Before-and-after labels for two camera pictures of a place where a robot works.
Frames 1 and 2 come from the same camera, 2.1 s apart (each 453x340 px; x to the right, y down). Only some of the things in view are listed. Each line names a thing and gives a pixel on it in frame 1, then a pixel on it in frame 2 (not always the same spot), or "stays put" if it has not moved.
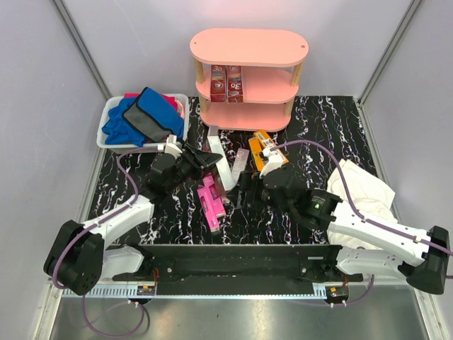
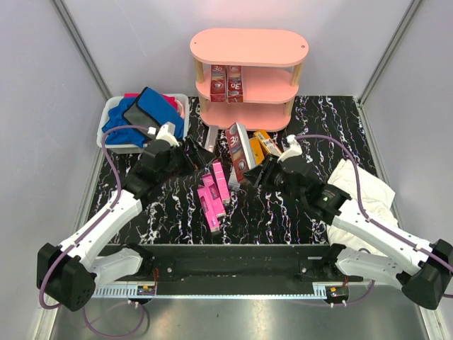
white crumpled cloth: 371,197 stays put
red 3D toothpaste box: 221,164 to 241,149
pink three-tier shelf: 248,77 stays put
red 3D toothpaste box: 234,83 stays put
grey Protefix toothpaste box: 240,163 to 233,183
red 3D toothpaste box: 218,83 stays put
